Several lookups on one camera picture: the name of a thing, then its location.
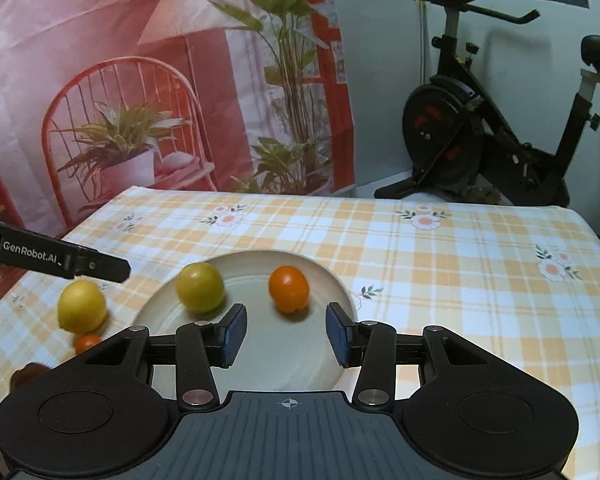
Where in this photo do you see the small tangerine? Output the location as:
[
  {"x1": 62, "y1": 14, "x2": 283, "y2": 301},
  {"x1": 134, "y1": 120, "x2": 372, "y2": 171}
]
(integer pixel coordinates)
[{"x1": 75, "y1": 333, "x2": 103, "y2": 355}]

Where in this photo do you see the small brown fruit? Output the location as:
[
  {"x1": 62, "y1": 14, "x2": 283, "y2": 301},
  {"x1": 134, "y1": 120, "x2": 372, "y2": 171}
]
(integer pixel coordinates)
[{"x1": 9, "y1": 362, "x2": 51, "y2": 393}]

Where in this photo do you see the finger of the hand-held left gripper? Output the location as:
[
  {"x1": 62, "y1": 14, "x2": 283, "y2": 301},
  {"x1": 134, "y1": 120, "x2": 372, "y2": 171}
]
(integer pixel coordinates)
[{"x1": 77, "y1": 249, "x2": 132, "y2": 282}]

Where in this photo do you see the black exercise bike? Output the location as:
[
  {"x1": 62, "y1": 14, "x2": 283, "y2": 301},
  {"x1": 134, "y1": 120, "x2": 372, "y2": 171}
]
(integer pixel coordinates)
[{"x1": 375, "y1": 0, "x2": 600, "y2": 208}]

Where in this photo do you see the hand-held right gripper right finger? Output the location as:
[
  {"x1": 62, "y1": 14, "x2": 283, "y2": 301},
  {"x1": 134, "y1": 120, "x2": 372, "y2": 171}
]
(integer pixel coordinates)
[{"x1": 326, "y1": 302, "x2": 506, "y2": 408}]

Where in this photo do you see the beige round plate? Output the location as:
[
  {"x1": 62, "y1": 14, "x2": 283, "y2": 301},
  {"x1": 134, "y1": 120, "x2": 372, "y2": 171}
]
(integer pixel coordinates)
[{"x1": 132, "y1": 249, "x2": 359, "y2": 392}]

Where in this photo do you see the yellow-green apple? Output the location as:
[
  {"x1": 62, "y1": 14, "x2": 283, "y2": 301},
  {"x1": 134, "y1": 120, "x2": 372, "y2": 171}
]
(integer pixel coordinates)
[{"x1": 175, "y1": 261, "x2": 226, "y2": 315}]

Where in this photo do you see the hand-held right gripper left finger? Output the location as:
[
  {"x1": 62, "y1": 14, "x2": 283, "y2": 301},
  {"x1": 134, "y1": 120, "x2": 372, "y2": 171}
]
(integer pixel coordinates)
[{"x1": 75, "y1": 303, "x2": 247, "y2": 412}]

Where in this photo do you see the yellow lemon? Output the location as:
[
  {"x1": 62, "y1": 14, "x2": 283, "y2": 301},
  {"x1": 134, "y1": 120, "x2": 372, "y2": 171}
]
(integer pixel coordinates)
[{"x1": 57, "y1": 280, "x2": 107, "y2": 333}]

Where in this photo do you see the white wall cable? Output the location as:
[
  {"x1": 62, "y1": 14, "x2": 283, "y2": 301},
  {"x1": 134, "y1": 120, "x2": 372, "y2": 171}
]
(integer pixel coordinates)
[{"x1": 420, "y1": 0, "x2": 428, "y2": 88}]

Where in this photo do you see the orange plaid floral tablecloth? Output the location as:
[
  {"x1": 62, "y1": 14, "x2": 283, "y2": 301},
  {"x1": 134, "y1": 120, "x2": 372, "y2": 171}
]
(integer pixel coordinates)
[{"x1": 0, "y1": 186, "x2": 600, "y2": 480}]

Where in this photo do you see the orange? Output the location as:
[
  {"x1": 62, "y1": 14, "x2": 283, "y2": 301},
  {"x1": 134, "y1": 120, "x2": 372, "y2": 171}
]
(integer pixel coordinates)
[{"x1": 268, "y1": 266, "x2": 310, "y2": 315}]

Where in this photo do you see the printed pink backdrop cloth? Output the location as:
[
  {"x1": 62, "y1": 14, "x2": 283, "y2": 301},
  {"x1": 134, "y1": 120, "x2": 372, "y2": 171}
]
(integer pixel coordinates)
[{"x1": 0, "y1": 0, "x2": 357, "y2": 261}]

